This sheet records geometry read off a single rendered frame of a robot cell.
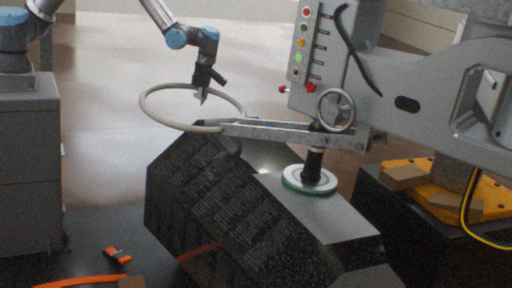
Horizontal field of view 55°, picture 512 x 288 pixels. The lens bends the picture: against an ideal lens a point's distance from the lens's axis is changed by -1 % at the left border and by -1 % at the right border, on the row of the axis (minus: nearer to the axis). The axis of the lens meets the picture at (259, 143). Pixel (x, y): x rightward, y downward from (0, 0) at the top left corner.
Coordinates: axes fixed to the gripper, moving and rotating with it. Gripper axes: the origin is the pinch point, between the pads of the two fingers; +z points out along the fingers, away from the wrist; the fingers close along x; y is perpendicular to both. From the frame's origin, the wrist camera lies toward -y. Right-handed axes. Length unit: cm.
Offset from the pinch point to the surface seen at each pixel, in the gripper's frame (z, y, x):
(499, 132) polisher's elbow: -52, -100, 91
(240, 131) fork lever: -10, -25, 45
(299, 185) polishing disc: -5, -52, 65
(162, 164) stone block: 21.9, 8.8, 31.5
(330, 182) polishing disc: -5, -63, 59
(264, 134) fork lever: -14, -35, 51
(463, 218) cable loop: -19, -104, 86
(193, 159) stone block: 12.2, -5.9, 37.2
